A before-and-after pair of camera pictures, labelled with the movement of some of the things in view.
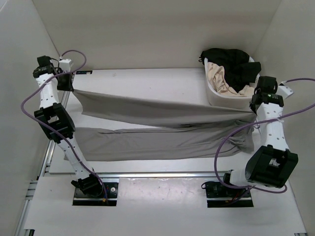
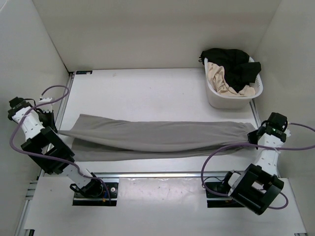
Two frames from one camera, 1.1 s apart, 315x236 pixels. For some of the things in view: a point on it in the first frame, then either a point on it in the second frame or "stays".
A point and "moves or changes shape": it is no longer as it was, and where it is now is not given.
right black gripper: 252,107 -> 251,137
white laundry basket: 217,100 stays
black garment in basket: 238,70 stays
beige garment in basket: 219,83 stays
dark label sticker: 83,72 stays
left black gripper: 69,86 -> 52,123
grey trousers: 125,128 moves or changes shape
